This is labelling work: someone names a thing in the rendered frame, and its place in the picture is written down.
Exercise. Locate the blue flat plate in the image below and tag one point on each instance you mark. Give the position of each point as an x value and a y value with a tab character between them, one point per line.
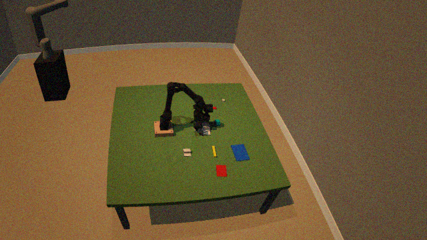
240	152

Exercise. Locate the red flat plate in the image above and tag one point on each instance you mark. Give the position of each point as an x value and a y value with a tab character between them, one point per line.
221	170

